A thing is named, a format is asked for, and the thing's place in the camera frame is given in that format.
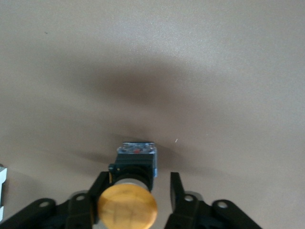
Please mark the yellow push button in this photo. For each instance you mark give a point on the yellow push button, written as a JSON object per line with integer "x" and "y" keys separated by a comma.
{"x": 128, "y": 205}

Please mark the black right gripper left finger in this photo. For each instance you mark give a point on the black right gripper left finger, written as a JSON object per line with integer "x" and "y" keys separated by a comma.
{"x": 78, "y": 210}

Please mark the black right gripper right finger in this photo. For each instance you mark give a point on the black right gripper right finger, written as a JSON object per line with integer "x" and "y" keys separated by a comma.
{"x": 190, "y": 214}

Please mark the white red circuit breaker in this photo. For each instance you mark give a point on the white red circuit breaker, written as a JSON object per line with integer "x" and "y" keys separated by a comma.
{"x": 2, "y": 176}

